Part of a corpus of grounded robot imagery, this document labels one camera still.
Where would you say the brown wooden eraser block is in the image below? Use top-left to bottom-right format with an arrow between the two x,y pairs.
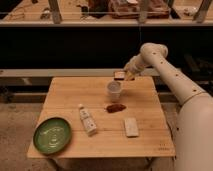
114,71 -> 125,80

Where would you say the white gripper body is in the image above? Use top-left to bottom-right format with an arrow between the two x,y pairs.
124,55 -> 148,75

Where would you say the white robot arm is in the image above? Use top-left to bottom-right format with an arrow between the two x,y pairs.
124,43 -> 213,171

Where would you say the green ceramic plate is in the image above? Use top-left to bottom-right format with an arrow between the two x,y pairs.
33,117 -> 72,155

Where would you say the background wooden shelf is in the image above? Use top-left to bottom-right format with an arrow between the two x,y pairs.
0,0 -> 213,26

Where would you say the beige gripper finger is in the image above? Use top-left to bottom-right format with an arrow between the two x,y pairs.
124,71 -> 135,81

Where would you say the dark red flat piece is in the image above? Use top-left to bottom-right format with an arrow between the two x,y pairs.
106,104 -> 126,113

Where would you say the white ceramic cup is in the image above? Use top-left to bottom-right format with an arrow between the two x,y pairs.
107,81 -> 122,103

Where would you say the light wooden table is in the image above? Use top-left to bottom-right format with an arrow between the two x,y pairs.
27,76 -> 177,171

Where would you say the white tube bottle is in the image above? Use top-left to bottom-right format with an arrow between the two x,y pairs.
78,104 -> 97,136

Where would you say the white rectangular sponge block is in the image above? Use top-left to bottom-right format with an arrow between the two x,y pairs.
124,118 -> 139,137

